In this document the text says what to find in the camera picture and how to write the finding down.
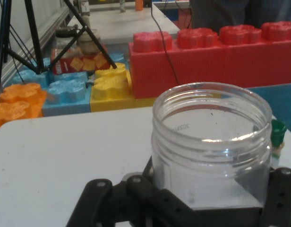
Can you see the clear jar with black lid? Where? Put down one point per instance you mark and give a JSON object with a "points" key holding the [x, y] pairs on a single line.
{"points": [[64, 32]]}

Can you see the person in blue jeans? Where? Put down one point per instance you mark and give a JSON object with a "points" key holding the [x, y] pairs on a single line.
{"points": [[218, 14]]}

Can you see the black tripod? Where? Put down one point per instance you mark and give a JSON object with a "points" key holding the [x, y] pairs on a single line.
{"points": [[32, 30]]}

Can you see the beige plastic jar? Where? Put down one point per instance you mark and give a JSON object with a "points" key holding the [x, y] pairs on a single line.
{"points": [[87, 45]]}

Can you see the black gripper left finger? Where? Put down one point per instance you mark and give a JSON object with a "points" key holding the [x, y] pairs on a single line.
{"points": [[136, 203]]}

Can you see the giant yellow studded toy brick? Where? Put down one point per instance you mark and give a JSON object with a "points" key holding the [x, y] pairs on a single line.
{"points": [[107, 89]]}

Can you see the red cracker box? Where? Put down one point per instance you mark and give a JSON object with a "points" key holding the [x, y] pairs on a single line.
{"points": [[67, 65]]}

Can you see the grey background table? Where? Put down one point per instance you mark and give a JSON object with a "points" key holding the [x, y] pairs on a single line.
{"points": [[126, 26]]}

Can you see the giant orange toy brick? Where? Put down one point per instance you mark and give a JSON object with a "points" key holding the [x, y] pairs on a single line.
{"points": [[18, 94]]}

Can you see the tall clear plastic jar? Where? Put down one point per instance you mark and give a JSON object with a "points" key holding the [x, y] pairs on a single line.
{"points": [[183, 153]]}

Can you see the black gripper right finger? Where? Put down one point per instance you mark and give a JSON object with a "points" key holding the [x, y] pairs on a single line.
{"points": [[282, 201]]}

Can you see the spice bottle with green cap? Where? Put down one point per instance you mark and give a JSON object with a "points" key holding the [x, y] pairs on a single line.
{"points": [[279, 130]]}

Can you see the small orange bottle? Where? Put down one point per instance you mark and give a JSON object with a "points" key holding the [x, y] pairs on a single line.
{"points": [[139, 5]]}

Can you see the giant red toy brick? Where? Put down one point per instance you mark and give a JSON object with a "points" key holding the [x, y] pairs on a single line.
{"points": [[207, 66]]}

